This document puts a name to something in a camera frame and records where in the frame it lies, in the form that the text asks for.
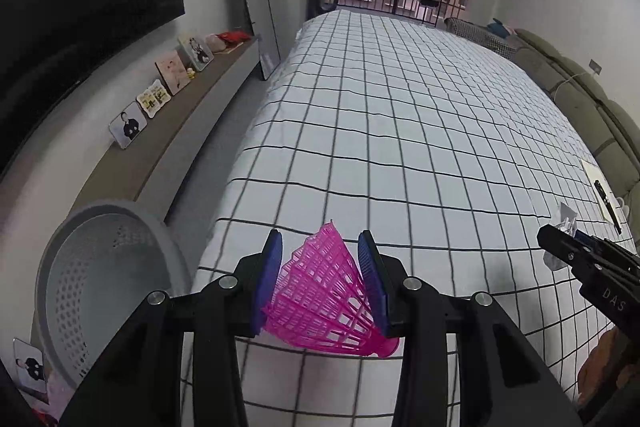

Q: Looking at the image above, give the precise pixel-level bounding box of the grey laundry basket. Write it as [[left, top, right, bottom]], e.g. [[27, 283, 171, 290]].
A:
[[35, 199, 191, 389]]

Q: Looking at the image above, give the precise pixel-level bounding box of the portrait photo frame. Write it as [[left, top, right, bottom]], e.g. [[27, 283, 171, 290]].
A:
[[108, 102, 148, 150]]

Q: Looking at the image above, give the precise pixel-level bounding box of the pink plastic shuttlecock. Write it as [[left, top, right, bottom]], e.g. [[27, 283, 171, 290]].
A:
[[264, 222, 399, 358]]

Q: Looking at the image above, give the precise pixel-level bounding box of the checked pillow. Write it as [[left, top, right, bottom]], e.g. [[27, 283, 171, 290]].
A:
[[444, 17, 515, 60]]

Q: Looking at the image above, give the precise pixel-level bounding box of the pink picture frame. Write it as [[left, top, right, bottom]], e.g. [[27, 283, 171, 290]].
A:
[[155, 51, 191, 95]]

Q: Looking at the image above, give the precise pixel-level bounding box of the red cloth on shelf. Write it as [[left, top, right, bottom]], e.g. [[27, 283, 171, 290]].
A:
[[216, 30, 252, 48]]

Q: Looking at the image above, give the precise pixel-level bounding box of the black white grid bedsheet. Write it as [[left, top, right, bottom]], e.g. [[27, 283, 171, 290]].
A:
[[179, 8, 640, 427]]

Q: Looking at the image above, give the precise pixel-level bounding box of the cartoon photo frame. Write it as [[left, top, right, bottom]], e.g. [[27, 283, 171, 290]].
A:
[[136, 79, 171, 119]]

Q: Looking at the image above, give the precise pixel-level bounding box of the black pen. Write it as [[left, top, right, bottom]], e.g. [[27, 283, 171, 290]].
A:
[[593, 180, 623, 235]]

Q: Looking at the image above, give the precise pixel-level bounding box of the cream paper notebook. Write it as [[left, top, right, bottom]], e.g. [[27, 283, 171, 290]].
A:
[[580, 159, 625, 232]]

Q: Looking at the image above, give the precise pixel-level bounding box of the person right hand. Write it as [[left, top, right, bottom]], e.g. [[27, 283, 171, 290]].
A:
[[577, 327, 623, 407]]

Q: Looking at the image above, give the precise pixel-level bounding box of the olive green sofa headboard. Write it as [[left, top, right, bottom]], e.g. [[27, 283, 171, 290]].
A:
[[508, 27, 640, 218]]

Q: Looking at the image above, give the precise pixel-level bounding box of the grey low shelf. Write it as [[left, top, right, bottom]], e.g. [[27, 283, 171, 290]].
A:
[[72, 39, 259, 220]]

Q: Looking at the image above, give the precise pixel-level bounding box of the couple photo frame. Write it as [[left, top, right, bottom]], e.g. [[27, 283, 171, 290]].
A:
[[178, 34, 214, 72]]

